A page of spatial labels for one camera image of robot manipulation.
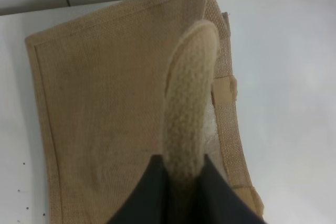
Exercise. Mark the brown linen tote bag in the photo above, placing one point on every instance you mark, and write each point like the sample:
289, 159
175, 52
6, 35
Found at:
129, 81

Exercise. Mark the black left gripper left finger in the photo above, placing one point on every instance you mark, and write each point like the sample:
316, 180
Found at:
149, 201

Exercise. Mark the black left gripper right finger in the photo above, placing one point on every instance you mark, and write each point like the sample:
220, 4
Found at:
215, 202

